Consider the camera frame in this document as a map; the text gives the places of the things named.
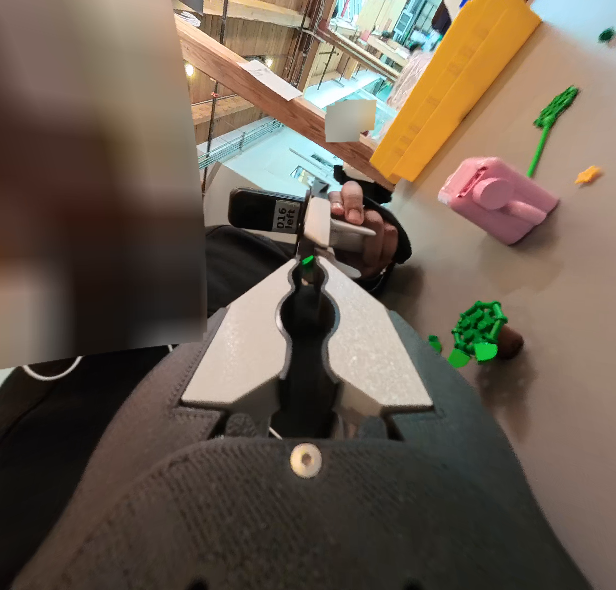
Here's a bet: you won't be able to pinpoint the person's left hand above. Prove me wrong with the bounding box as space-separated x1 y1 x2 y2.
327 180 400 278

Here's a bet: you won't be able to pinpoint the yellow plastic bin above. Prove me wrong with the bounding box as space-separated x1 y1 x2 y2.
370 0 543 183

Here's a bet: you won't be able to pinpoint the green web plant assembly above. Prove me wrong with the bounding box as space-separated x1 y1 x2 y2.
451 300 525 361

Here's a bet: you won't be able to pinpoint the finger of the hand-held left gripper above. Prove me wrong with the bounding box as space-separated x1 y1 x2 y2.
304 198 334 250

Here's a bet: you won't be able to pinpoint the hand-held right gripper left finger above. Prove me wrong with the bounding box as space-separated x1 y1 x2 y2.
181 258 302 433

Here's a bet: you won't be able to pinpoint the person's black jacket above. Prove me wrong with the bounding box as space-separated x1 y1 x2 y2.
0 224 299 576

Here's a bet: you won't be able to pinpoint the white cable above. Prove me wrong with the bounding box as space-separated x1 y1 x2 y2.
21 355 83 382

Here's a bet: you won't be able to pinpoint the clear plastic bags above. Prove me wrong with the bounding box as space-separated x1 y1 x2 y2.
387 51 434 115

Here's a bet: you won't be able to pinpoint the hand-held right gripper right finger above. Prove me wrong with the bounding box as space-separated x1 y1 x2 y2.
314 257 434 433

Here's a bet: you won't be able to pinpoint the wooden post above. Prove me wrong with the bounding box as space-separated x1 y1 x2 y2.
175 15 395 192

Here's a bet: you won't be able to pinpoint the green flat stem piece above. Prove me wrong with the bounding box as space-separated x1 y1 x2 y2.
526 86 580 177

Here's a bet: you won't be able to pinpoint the pink brick watering can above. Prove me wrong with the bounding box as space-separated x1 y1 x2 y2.
437 156 560 245

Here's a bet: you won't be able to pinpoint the paper sign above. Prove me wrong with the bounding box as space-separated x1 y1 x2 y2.
243 60 302 103

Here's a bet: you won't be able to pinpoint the person's left forearm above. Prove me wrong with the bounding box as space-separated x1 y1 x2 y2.
358 193 414 298

